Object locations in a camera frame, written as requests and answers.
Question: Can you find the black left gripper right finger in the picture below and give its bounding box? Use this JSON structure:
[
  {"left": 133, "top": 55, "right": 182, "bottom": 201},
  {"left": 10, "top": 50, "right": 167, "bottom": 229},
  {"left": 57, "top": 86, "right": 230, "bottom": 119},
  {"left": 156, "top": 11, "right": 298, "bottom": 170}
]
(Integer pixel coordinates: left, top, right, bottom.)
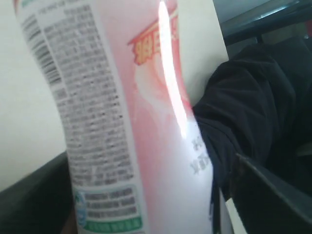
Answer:
[{"left": 230, "top": 154, "right": 312, "bottom": 234}]

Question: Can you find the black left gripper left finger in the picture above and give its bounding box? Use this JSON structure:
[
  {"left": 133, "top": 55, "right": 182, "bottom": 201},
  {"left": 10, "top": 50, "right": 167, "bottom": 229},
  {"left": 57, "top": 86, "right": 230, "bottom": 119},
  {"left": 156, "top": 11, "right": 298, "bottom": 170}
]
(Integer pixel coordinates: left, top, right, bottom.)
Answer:
[{"left": 0, "top": 152, "right": 76, "bottom": 234}]

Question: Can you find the pink drink bottle black cap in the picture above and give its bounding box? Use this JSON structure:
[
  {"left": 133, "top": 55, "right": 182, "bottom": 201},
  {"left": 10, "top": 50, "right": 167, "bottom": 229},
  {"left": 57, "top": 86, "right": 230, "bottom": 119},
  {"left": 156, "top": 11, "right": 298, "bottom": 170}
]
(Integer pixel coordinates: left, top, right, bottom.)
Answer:
[{"left": 13, "top": 0, "right": 232, "bottom": 234}]

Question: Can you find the black sleeved forearm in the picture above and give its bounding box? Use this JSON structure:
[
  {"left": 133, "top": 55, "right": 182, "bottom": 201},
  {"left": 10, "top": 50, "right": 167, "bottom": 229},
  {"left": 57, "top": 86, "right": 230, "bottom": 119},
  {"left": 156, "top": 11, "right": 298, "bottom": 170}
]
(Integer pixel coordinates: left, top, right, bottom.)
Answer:
[{"left": 193, "top": 39, "right": 312, "bottom": 197}]

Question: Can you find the dark table beside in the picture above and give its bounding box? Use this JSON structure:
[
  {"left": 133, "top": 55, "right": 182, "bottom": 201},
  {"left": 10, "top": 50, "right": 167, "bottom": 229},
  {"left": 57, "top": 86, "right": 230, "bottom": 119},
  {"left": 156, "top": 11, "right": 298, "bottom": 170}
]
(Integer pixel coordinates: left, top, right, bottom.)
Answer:
[{"left": 220, "top": 0, "right": 312, "bottom": 46}]

